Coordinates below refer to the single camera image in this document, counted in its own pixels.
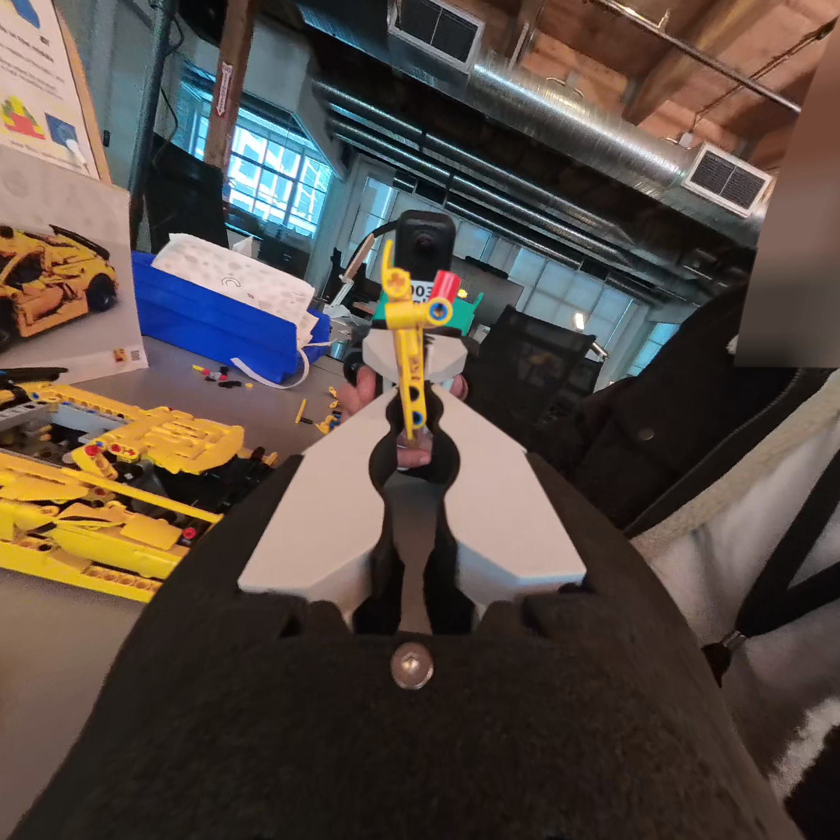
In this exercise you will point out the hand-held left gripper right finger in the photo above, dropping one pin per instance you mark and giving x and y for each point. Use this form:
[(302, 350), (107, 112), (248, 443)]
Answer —
[(512, 525)]

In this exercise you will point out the person's dark fleece-lined jacket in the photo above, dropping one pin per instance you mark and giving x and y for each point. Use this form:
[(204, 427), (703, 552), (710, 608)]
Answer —
[(656, 426)]

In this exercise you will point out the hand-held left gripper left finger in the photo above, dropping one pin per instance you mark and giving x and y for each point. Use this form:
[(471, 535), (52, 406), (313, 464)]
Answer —
[(315, 518)]

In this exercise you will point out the person's white top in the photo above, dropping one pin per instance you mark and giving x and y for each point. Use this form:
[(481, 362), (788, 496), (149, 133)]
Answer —
[(722, 571)]

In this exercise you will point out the yellow toy beam assembly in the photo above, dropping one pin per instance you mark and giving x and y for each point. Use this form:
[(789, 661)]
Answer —
[(410, 367)]

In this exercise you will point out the yellow toy brick car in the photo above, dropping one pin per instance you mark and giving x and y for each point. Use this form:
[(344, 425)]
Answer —
[(131, 446)]

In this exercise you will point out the pile of small toy pieces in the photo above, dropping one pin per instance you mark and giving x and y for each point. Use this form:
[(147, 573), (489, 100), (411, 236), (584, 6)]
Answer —
[(327, 420)]

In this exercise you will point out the car instruction booklet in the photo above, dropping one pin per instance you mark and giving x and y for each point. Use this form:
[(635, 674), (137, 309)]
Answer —
[(65, 197)]

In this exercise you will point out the cluster of red black pieces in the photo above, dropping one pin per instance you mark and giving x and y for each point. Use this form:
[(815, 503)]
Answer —
[(220, 375)]

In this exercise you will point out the silver air duct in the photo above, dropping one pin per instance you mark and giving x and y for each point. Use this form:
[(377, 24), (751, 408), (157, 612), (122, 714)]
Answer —
[(577, 124)]

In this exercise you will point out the blue plastic bin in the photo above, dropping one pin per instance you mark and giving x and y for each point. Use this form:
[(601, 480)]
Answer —
[(210, 328)]

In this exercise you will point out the black monitor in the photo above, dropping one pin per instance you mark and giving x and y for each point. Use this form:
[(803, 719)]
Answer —
[(187, 190)]

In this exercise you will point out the wooden post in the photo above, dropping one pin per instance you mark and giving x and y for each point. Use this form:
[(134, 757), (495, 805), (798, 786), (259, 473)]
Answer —
[(229, 79)]

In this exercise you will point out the white air vent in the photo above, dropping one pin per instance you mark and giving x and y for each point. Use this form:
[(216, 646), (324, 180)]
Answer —
[(728, 178), (436, 29)]

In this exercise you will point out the person's right hand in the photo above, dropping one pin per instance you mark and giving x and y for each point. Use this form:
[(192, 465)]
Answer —
[(358, 394)]

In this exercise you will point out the green plastic bin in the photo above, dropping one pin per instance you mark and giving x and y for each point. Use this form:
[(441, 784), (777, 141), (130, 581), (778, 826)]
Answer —
[(469, 315)]

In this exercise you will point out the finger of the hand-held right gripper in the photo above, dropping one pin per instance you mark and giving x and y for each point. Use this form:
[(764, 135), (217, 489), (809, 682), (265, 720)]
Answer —
[(380, 358), (449, 361)]

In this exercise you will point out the grey desk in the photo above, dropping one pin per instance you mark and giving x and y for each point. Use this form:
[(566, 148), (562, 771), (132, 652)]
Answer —
[(262, 407)]

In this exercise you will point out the long yellow toy axle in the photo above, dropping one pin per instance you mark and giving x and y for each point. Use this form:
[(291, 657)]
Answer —
[(301, 411)]

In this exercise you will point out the large paned window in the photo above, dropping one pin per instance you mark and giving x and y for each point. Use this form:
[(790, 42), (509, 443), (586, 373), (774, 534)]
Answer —
[(269, 177)]

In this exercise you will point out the poster board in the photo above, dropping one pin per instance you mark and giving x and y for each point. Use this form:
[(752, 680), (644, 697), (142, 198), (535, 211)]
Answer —
[(39, 65)]

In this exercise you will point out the stack of white paper bags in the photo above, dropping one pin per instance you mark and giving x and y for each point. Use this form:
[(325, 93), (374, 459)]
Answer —
[(236, 275)]

